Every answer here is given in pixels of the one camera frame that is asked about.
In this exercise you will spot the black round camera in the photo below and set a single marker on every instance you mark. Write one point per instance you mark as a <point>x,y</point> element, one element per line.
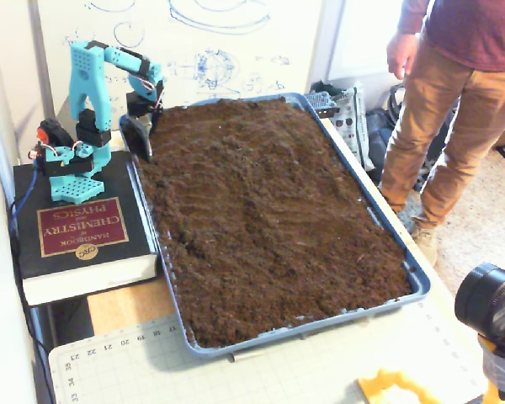
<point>484,299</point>

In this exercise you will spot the yellow plastic frame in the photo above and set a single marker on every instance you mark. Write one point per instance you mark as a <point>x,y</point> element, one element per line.
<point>379,383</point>

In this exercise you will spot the yellow camera stand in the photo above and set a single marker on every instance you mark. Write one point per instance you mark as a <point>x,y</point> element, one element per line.
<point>503,370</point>

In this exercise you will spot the tan shoe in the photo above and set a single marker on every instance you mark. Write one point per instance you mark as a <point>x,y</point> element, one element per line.
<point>426,244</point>

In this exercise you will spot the grey metal rod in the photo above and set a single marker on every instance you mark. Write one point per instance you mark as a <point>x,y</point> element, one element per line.
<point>246,356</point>

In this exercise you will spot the person's right hand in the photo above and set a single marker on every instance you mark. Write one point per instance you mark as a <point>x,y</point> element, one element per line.
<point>402,52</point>

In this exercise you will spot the black chemistry physics handbook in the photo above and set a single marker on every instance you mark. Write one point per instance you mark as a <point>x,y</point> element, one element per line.
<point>109,256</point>

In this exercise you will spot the person's right forearm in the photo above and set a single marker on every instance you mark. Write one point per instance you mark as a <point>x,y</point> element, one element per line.
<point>413,17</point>

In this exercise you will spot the dark backpack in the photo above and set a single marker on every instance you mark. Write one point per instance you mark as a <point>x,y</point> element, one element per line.
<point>379,130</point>

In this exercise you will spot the blue plastic tray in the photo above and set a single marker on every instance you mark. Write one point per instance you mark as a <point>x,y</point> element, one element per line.
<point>421,290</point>

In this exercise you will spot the white printed soil bag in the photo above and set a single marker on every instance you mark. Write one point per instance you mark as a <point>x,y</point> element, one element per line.
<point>355,130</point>

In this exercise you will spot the pale green cutting mat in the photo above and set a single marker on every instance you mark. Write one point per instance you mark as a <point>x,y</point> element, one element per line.
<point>320,370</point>

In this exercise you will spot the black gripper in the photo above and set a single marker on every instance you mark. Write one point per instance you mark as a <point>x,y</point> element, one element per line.
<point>137,107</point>

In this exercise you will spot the person in maroon shirt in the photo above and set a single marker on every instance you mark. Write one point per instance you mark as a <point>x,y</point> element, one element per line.
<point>467,105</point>

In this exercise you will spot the whiteboard with blue drawings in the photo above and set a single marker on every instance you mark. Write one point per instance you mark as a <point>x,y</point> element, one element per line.
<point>235,63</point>

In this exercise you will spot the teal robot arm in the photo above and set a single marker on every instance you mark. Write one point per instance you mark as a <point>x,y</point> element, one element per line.
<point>88,84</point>

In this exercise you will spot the brown soil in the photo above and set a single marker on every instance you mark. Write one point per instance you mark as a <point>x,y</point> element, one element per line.
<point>269,219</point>

